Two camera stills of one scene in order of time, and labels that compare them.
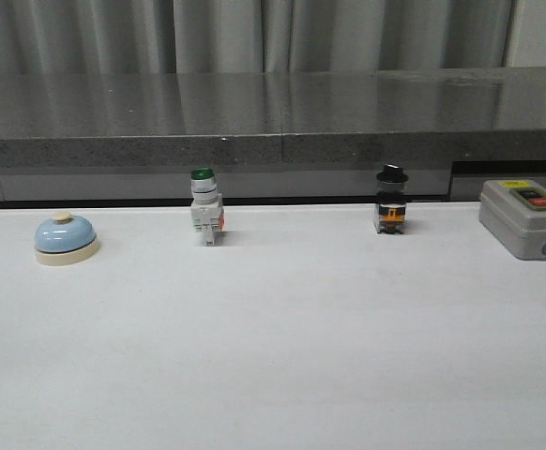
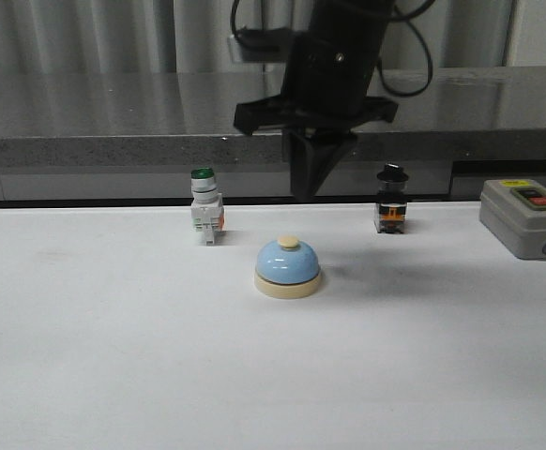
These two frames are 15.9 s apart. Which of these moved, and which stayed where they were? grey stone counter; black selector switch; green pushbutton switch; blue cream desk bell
Moved: blue cream desk bell
Stayed: black selector switch; green pushbutton switch; grey stone counter
